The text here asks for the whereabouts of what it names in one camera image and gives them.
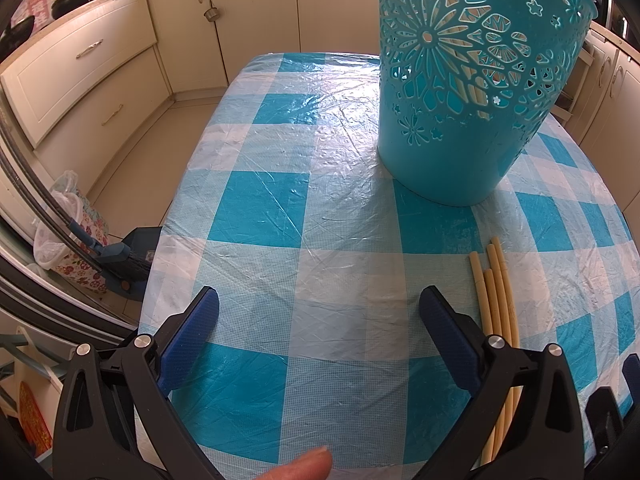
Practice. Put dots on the red patterned bag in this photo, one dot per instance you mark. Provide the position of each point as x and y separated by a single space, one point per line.
32 410

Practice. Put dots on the person's left hand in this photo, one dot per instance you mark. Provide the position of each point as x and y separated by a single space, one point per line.
300 467

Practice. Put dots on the small hanging metal cup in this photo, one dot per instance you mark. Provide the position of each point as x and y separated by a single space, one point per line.
213 13

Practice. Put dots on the teal perforated plastic basket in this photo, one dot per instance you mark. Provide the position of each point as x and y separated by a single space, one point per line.
450 160

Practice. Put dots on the blue white checked tablecloth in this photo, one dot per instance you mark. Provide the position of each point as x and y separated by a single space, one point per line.
260 210

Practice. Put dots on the cream base cabinets with drawers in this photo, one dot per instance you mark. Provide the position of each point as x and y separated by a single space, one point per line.
90 85

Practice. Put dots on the black wok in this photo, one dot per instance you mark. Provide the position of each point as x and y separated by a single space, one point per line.
16 32

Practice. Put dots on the white plastic bag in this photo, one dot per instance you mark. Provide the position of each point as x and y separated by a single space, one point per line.
50 245

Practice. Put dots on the black countertop oven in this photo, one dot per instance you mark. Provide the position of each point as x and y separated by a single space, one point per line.
617 15

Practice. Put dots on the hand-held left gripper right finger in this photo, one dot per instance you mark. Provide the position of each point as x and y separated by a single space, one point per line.
450 335

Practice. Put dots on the silver sliding door frame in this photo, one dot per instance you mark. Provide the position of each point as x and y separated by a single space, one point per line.
30 285

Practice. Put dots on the blue dustpan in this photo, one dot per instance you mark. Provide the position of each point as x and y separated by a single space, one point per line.
130 260

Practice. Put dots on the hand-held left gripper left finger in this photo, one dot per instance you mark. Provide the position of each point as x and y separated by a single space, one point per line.
192 340

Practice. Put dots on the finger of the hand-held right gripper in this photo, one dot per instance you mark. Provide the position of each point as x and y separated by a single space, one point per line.
631 370

